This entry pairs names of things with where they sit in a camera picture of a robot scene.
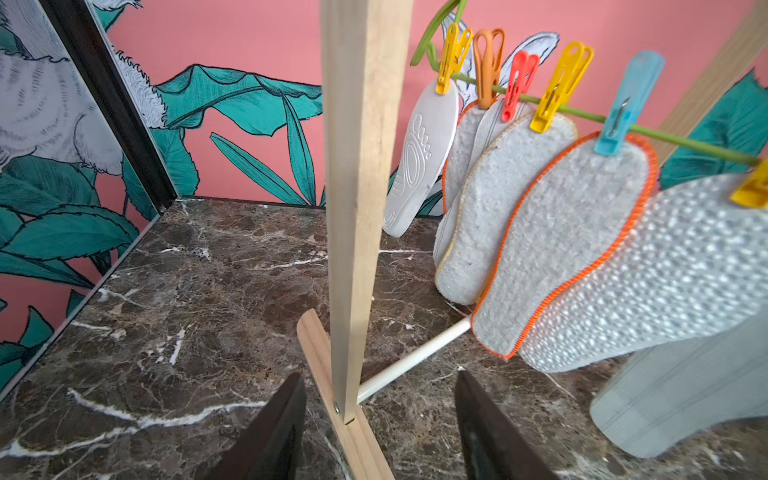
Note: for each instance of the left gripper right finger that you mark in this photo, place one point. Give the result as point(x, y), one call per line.
point(492, 448)

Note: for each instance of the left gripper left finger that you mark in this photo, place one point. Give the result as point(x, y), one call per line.
point(270, 447)

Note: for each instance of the white striped fabric insole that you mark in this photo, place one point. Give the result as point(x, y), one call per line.
point(668, 393)

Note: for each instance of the grey bubbled foam insole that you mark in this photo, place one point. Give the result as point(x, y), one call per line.
point(693, 266)

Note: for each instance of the green clothes hanger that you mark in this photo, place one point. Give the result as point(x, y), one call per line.
point(425, 47)

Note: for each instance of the yellow clothespin at hanger end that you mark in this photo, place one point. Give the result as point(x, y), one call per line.
point(753, 193)

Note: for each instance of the orange-edged felt insole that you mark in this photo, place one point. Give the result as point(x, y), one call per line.
point(569, 221)
point(459, 153)

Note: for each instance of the yellow-edged felt insole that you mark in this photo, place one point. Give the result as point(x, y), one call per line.
point(469, 236)

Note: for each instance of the white embossed foam insole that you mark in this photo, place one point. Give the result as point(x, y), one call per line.
point(427, 141)

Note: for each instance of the white thin insole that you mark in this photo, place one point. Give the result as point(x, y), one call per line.
point(490, 128)

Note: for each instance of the red clothespin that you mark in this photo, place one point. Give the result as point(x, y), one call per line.
point(523, 68)

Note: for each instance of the orange clothespin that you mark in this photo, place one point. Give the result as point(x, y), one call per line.
point(488, 48)

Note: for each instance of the light blue clothespin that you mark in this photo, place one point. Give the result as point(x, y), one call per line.
point(640, 78)

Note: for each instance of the left black frame post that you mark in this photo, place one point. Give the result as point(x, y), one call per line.
point(82, 35)

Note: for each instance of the wooden hanger rack frame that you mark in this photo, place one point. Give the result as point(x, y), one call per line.
point(369, 92)

